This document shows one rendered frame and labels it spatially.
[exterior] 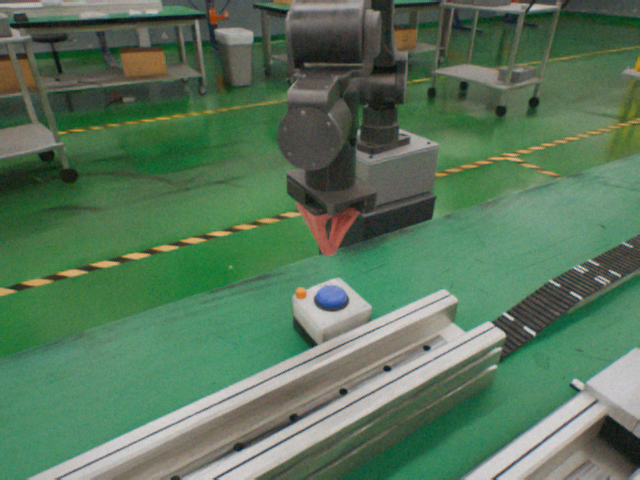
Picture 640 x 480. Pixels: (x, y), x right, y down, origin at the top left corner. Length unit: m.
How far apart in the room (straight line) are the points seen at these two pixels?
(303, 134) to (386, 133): 0.58
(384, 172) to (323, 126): 0.57
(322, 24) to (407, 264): 0.47
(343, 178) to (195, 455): 0.31
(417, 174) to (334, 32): 0.62
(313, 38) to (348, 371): 0.35
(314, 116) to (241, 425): 0.31
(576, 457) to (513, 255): 0.43
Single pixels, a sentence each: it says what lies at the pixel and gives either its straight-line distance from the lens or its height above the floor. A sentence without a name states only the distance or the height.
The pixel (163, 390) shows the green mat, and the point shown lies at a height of 0.78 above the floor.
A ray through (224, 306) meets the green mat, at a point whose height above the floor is 0.78.
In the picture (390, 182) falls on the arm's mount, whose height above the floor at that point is 0.83.
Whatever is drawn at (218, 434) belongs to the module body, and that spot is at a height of 0.84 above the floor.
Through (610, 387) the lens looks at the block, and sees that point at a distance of 0.54.
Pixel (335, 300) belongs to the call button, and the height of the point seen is 0.85.
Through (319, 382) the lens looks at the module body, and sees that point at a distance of 0.51.
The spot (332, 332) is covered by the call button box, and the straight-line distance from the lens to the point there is 0.59.
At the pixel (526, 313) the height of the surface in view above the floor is 0.80.
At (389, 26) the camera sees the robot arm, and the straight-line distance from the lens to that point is 0.90.
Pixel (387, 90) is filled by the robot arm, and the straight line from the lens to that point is 0.93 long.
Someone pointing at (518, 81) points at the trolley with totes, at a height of 0.28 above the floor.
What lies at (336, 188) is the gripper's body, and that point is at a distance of 0.49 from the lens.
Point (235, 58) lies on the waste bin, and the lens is 5.40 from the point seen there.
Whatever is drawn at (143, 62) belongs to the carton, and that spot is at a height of 0.35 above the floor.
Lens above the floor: 1.23
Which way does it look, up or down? 32 degrees down
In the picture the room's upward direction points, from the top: straight up
